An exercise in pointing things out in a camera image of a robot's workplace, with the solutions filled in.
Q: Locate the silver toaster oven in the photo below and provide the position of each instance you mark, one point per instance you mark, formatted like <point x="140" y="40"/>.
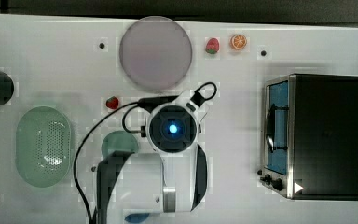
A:
<point x="310" y="137"/>

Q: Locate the green oval strainer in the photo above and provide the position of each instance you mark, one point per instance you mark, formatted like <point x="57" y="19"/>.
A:
<point x="43" y="147"/>

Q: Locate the toy orange slice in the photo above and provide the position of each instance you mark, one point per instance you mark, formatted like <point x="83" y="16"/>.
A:
<point x="238" y="42"/>

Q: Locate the blue cup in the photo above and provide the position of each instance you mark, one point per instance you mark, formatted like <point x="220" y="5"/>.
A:
<point x="137" y="218"/>

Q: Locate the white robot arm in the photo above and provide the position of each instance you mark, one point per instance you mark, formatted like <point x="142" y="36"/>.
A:
<point x="171" y="178"/>

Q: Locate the pink toy strawberry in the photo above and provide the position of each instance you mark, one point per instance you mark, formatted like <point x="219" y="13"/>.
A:
<point x="212" y="46"/>

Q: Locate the green cup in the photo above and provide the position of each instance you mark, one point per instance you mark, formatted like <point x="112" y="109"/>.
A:
<point x="119" y="141"/>

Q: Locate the round lavender plate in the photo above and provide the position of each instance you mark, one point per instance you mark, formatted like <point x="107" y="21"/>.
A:
<point x="155" y="53"/>

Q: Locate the red toy strawberry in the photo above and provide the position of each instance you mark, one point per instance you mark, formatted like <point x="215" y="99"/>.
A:
<point x="112" y="103"/>

